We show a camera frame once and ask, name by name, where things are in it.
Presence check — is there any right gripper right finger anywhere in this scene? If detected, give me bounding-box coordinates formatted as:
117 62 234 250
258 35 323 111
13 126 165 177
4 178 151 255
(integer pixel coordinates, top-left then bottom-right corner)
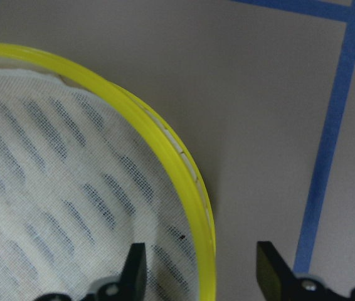
256 241 355 300

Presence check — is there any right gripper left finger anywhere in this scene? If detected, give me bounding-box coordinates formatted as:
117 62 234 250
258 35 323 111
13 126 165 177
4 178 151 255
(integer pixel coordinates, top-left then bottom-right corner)
38 242 148 301

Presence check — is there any yellow bamboo steamer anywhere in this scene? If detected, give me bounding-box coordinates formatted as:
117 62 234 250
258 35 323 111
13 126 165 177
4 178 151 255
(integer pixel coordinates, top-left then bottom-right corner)
0 43 216 300

